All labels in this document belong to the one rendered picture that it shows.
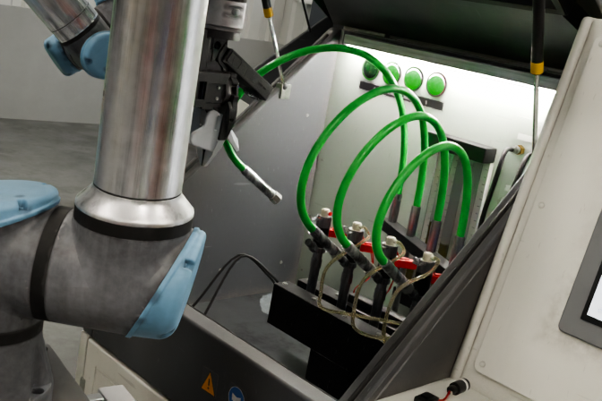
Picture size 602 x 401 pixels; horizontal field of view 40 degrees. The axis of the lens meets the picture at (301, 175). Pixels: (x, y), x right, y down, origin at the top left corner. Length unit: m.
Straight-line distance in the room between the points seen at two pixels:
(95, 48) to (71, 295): 0.59
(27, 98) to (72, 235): 7.14
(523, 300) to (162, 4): 0.75
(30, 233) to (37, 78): 7.12
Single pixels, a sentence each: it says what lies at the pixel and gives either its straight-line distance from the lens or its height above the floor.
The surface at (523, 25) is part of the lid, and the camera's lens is 1.51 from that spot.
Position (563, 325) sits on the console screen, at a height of 1.12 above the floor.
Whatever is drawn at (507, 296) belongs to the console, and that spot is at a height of 1.12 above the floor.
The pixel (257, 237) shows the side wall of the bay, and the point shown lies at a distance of 1.87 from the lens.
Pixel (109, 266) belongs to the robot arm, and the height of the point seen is 1.23.
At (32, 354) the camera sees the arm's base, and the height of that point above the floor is 1.11.
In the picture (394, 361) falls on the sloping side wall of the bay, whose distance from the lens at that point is 1.22.
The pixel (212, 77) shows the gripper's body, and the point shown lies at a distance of 1.23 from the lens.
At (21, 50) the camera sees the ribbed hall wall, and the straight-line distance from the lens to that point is 7.86.
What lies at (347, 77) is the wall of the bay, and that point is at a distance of 1.87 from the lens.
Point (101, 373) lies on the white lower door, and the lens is 1.69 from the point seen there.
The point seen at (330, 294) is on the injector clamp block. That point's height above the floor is 0.98.
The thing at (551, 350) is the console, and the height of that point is 1.08.
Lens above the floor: 1.50
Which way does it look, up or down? 12 degrees down
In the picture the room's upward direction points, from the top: 10 degrees clockwise
